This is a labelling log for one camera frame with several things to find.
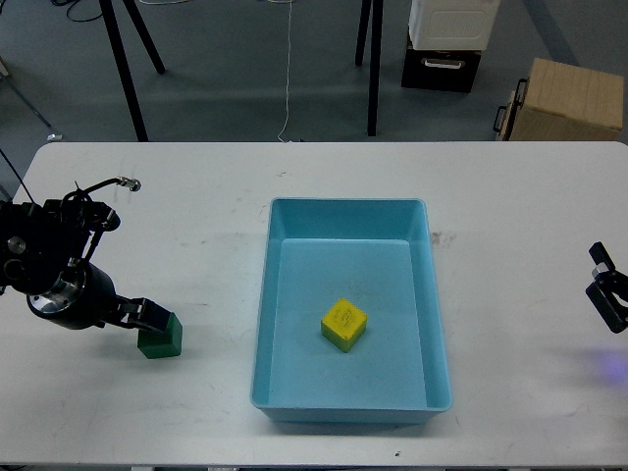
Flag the black box with handle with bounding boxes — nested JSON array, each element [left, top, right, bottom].
[[401, 38, 482, 93]]

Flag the black left trestle legs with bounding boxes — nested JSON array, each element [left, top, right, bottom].
[[98, 0, 166, 142]]

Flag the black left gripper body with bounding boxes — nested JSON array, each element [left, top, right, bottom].
[[26, 263, 118, 330]]

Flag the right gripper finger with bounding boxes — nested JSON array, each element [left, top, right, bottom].
[[586, 241, 627, 334]]

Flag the black cable on floor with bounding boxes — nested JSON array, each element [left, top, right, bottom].
[[48, 0, 107, 24]]

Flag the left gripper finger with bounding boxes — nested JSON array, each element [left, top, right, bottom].
[[115, 297, 174, 334]]

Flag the blue plastic bin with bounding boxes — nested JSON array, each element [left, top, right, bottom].
[[251, 198, 453, 424]]

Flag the black right trestle legs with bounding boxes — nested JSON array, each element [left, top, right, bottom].
[[354, 0, 384, 137]]

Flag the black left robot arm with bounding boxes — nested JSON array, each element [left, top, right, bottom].
[[1, 177, 174, 334]]

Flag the white hanging cord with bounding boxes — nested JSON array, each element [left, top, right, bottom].
[[277, 0, 295, 144]]

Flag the green cube block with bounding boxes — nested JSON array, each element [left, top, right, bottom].
[[136, 314, 183, 359]]

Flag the black trestle legs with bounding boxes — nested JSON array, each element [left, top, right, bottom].
[[98, 0, 166, 142], [354, 0, 384, 137]]

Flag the yellow cube block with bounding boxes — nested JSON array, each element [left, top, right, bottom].
[[320, 298, 368, 353]]

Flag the white plastic crate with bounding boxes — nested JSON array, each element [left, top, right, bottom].
[[408, 0, 500, 51]]

